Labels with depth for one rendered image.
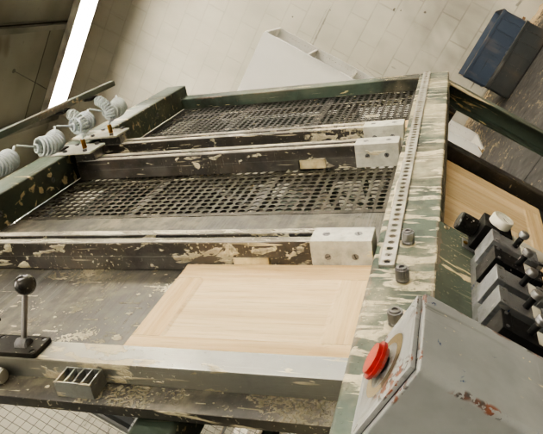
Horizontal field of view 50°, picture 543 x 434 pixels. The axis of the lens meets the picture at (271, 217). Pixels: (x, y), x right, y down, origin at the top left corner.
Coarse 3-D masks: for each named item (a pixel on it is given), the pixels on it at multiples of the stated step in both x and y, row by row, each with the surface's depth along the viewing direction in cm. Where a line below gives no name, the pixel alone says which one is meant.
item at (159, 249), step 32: (0, 256) 143; (32, 256) 140; (64, 256) 137; (96, 256) 134; (128, 256) 131; (160, 256) 129; (192, 256) 126; (224, 256) 124; (256, 256) 122; (288, 256) 120; (320, 256) 117; (352, 256) 115
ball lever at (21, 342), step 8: (16, 280) 101; (24, 280) 101; (32, 280) 102; (16, 288) 101; (24, 288) 101; (32, 288) 102; (24, 296) 102; (24, 304) 102; (24, 312) 102; (24, 320) 102; (24, 328) 102; (24, 336) 102; (16, 344) 101; (24, 344) 101
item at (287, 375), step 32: (64, 352) 99; (96, 352) 98; (128, 352) 97; (160, 352) 95; (192, 352) 94; (224, 352) 93; (160, 384) 93; (192, 384) 91; (224, 384) 89; (256, 384) 87; (288, 384) 86; (320, 384) 84
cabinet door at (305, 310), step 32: (192, 288) 117; (224, 288) 116; (256, 288) 114; (288, 288) 112; (320, 288) 110; (352, 288) 108; (160, 320) 108; (192, 320) 107; (224, 320) 105; (256, 320) 104; (288, 320) 102; (320, 320) 101; (352, 320) 99; (256, 352) 95; (288, 352) 94; (320, 352) 92
